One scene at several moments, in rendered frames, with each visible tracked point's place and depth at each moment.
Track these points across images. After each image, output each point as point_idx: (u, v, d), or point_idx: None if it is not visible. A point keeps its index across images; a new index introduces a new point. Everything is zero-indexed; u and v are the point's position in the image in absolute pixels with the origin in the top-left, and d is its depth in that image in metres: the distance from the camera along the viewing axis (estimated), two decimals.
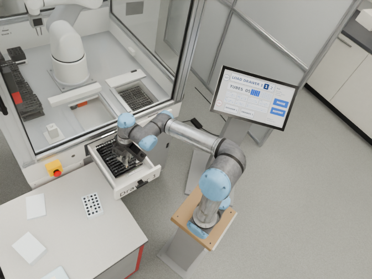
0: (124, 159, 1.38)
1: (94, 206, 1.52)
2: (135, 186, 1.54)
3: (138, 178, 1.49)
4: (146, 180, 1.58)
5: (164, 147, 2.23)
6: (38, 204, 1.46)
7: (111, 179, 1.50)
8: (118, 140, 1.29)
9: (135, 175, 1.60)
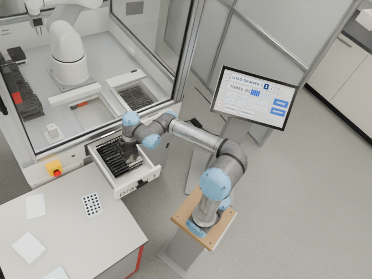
0: (137, 153, 1.42)
1: (94, 206, 1.52)
2: (135, 186, 1.54)
3: (138, 178, 1.49)
4: (146, 180, 1.58)
5: (164, 147, 2.23)
6: (38, 204, 1.46)
7: (111, 179, 1.50)
8: (130, 141, 1.31)
9: (135, 175, 1.60)
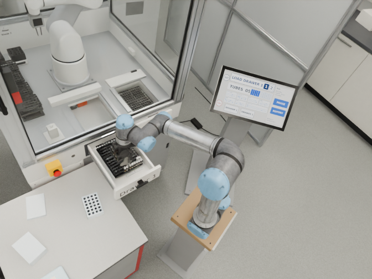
0: (132, 156, 1.41)
1: (94, 206, 1.52)
2: (135, 186, 1.54)
3: (138, 178, 1.49)
4: (146, 180, 1.58)
5: (164, 147, 2.23)
6: (38, 204, 1.46)
7: (111, 179, 1.50)
8: (124, 144, 1.30)
9: (135, 175, 1.60)
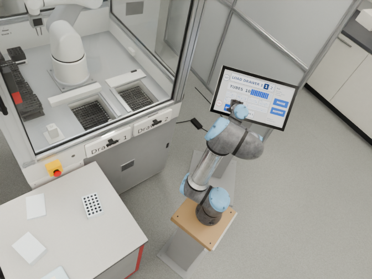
0: (227, 110, 1.74)
1: (94, 206, 1.52)
2: None
3: (108, 137, 1.62)
4: None
5: (164, 147, 2.23)
6: (38, 204, 1.46)
7: None
8: (232, 106, 1.62)
9: None
